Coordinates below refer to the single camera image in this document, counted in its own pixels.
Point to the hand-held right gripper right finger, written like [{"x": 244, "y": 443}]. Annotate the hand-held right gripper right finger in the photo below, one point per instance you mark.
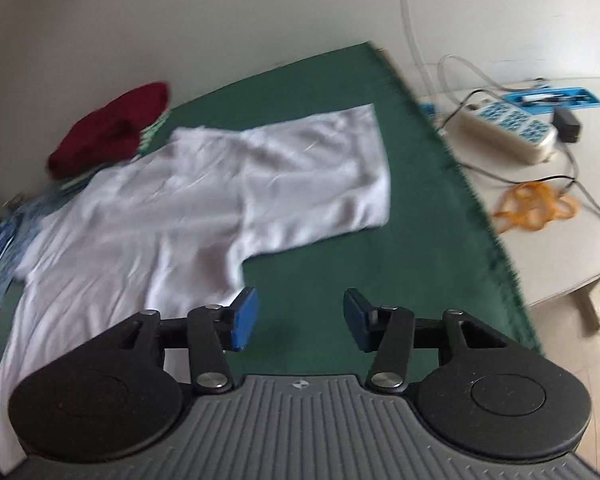
[{"x": 357, "y": 320}]

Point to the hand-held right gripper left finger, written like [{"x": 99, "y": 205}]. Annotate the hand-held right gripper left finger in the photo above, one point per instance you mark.
[{"x": 242, "y": 320}]

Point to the white shirt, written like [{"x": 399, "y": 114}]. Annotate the white shirt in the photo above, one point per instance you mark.
[{"x": 155, "y": 210}]

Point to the green table cloth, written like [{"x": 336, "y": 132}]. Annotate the green table cloth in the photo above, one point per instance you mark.
[{"x": 330, "y": 260}]

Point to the white side table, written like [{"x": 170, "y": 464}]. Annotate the white side table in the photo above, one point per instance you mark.
[{"x": 530, "y": 250}]

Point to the green white striped garment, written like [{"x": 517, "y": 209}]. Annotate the green white striped garment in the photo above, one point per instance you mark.
[{"x": 155, "y": 127}]

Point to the red knitted sweater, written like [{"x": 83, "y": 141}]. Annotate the red knitted sweater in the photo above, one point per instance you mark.
[{"x": 110, "y": 130}]

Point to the blue floral cloth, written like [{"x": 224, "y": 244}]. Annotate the blue floral cloth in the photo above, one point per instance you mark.
[{"x": 10, "y": 250}]

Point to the white power strip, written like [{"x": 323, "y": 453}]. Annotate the white power strip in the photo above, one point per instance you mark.
[{"x": 505, "y": 125}]

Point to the black power adapter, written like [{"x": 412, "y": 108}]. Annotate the black power adapter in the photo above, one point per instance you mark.
[{"x": 567, "y": 122}]

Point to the blue tray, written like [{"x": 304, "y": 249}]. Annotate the blue tray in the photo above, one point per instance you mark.
[{"x": 587, "y": 97}]

